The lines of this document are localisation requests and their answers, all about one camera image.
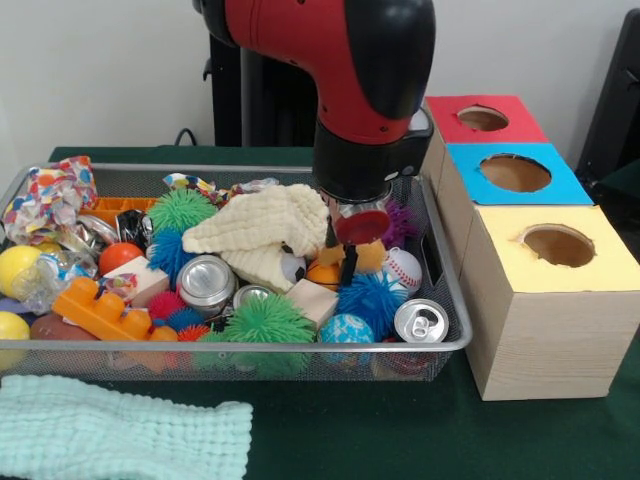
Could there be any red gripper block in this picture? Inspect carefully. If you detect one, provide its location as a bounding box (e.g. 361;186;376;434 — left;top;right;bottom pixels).
324;205;393;289

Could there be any brown teddy bear plush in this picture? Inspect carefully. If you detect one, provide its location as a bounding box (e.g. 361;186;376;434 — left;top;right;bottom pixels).
355;240;389;275

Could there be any purple spiky ball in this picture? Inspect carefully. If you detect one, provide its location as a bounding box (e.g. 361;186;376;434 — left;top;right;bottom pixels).
383;198;421;249

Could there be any cream yellow muslin cloth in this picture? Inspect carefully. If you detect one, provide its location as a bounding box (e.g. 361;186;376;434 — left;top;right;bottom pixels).
181;183;331;293

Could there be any mint green muslin cloth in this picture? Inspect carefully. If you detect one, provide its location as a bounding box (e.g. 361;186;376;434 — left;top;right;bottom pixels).
0;375;254;480

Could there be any clear mesh bin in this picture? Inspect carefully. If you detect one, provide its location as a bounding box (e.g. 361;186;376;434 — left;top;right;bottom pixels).
0;160;473;381

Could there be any wooden box with three holes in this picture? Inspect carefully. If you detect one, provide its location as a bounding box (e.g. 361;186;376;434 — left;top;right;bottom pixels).
420;94;640;401

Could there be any blue spiky ball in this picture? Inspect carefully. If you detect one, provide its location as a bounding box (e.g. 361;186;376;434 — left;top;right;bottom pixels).
335;272;408;341

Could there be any white baseball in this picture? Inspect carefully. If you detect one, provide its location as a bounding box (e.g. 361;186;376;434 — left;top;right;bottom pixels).
383;247;424;294

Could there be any small globe ball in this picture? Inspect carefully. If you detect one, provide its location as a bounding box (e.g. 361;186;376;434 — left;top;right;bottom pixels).
320;314;376;346

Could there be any large green spiky ball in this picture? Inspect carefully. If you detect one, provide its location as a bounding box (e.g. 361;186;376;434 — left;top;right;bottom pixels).
222;293;317;346

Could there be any silver can with pull tab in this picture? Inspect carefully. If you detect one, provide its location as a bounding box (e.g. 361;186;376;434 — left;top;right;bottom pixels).
394;298;450;344

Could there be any small green spiky ball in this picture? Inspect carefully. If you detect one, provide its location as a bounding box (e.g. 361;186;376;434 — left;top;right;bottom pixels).
148;188;218;237

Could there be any dark green table cloth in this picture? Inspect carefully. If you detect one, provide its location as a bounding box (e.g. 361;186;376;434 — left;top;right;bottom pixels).
0;145;640;480

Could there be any orange plastic toy piece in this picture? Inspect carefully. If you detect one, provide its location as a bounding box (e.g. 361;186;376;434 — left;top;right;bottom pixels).
52;276;179;343

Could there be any black chair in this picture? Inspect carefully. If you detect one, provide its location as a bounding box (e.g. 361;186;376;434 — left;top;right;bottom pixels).
575;8;640;196

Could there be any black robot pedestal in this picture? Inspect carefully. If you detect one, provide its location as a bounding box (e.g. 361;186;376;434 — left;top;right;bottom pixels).
203;10;326;149

